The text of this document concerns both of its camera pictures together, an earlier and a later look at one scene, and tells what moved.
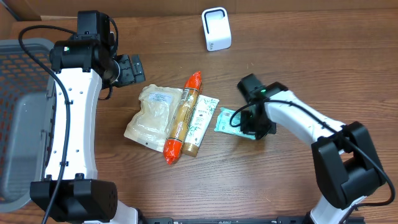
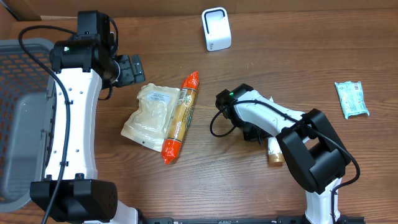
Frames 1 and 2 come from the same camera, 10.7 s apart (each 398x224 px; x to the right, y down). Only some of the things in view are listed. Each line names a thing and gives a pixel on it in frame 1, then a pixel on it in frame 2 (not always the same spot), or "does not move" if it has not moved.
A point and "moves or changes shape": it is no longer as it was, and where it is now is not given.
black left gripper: [131, 75] does not move
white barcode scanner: [216, 28] does not move
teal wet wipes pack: [229, 121] moves or changes shape
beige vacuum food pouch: [151, 126] does not move
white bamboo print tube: [204, 114] → [275, 157]
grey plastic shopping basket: [27, 95] does not move
